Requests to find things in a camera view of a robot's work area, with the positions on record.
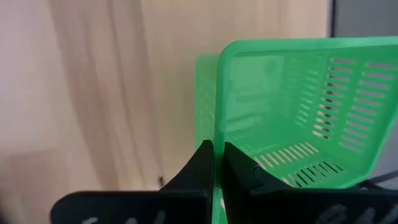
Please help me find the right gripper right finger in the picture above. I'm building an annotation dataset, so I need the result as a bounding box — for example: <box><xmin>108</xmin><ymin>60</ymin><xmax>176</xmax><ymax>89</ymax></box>
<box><xmin>223</xmin><ymin>142</ymin><xmax>398</xmax><ymax>224</ymax></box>

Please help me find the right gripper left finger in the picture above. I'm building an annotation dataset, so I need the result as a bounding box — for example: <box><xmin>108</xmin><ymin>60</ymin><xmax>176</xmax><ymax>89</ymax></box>
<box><xmin>50</xmin><ymin>139</ymin><xmax>215</xmax><ymax>224</ymax></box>

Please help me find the green plastic slotted basket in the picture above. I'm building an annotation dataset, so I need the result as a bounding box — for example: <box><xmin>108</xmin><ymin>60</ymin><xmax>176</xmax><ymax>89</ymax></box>
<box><xmin>195</xmin><ymin>36</ymin><xmax>398</xmax><ymax>224</ymax></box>

